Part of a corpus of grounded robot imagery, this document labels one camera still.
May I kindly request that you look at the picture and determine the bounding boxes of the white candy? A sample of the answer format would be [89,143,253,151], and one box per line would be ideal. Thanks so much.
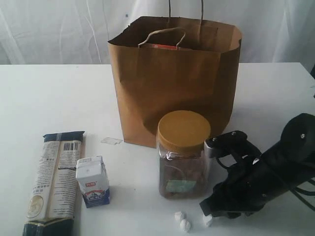
[174,211,187,222]
[202,214,213,227]
[180,219,191,233]

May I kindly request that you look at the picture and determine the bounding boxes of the small white milk carton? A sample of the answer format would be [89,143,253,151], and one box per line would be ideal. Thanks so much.
[76,155,110,208]

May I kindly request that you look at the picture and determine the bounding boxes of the clear jar with yellow lid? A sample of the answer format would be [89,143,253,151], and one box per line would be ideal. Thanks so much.
[157,110,211,199]

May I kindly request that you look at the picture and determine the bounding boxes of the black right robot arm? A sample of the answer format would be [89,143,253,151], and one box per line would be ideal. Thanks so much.
[200,113,315,219]

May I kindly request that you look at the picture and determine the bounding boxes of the clear tape piece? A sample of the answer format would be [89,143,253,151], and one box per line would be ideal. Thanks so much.
[100,137,122,145]

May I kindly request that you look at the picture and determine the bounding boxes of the brown orange standup pouch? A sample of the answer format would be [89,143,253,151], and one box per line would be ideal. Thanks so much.
[141,43,191,51]

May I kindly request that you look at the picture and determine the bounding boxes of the black cable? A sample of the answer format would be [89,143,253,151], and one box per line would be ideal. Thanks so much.
[215,154,315,212]

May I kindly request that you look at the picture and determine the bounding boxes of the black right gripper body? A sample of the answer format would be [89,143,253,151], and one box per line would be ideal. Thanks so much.
[211,157,266,218]

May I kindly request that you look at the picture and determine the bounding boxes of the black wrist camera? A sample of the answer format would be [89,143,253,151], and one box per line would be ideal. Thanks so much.
[204,130,262,170]

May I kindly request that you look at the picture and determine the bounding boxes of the brown paper bag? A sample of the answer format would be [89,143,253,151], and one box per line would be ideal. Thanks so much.
[108,16,242,147]

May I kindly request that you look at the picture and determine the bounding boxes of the long noodle package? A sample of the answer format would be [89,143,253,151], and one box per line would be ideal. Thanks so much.
[23,131,84,236]

